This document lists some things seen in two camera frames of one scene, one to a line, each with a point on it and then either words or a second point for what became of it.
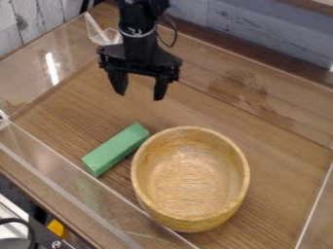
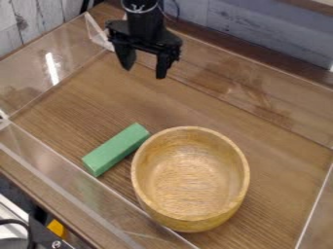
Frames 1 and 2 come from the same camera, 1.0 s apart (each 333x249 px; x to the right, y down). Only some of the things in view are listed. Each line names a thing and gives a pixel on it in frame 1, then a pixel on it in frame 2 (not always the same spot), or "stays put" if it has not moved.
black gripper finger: x=161 y=87 -> x=165 y=61
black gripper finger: x=118 y=79 -> x=126 y=54
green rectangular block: x=107 y=156 stays put
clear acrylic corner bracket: x=107 y=37 stays put
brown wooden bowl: x=190 y=177 stays put
